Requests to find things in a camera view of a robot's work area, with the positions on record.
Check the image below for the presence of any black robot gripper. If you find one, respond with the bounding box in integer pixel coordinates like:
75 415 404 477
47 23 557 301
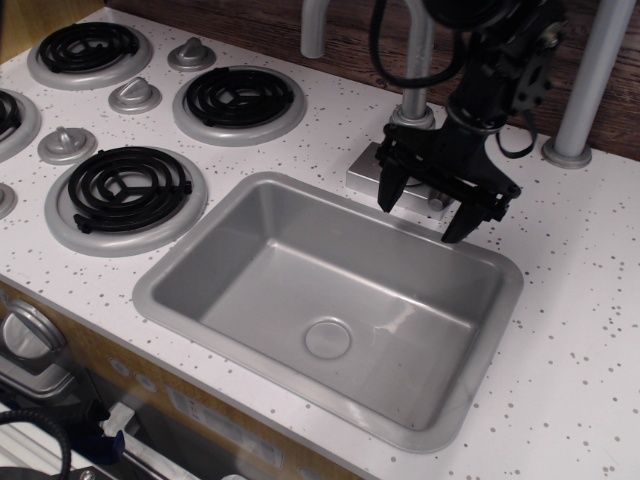
376 102 520 244

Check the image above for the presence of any silver faucet lever handle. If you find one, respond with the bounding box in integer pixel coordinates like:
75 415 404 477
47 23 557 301
428 197 446 212

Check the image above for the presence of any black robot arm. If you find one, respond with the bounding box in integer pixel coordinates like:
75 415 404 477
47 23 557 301
369 1 566 243

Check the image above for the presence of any silver toy faucet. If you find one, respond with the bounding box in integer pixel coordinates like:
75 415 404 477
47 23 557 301
300 0 453 220

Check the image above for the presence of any grey toy sink basin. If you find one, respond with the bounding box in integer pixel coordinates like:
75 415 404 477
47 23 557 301
133 172 524 453

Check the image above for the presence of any silver support pole with base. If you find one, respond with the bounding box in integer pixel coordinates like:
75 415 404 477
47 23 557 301
542 0 636 170

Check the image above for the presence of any back right black burner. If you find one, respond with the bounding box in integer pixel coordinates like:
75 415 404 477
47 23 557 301
172 66 307 147

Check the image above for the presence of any silver stove knob back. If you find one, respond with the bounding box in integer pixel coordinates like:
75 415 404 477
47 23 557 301
167 37 216 72

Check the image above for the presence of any silver stove knob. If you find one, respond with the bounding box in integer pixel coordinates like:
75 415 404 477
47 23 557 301
37 127 97 165
167 37 216 72
108 77 162 115

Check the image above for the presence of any front right black burner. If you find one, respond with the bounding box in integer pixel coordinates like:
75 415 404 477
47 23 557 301
45 146 208 258

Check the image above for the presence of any silver stove knob middle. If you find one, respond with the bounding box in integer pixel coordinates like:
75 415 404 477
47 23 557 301
108 77 162 115

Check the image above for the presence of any silver stove knob front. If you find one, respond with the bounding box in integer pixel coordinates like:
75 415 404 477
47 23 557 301
37 127 97 165

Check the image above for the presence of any back left black burner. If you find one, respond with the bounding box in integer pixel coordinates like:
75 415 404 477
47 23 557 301
27 22 153 91

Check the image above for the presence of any blue black clamp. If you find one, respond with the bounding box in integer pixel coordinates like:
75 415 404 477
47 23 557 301
78 400 126 465

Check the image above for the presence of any left edge black burner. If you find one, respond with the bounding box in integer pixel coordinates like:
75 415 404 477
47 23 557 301
1 89 41 162

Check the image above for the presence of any silver oven dial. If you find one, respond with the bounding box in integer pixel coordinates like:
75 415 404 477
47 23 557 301
1 300 66 375

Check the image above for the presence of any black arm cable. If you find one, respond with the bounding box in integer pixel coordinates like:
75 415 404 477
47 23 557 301
370 0 471 89

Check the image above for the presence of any black cable lower left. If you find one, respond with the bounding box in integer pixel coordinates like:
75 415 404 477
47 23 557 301
0 407 74 480

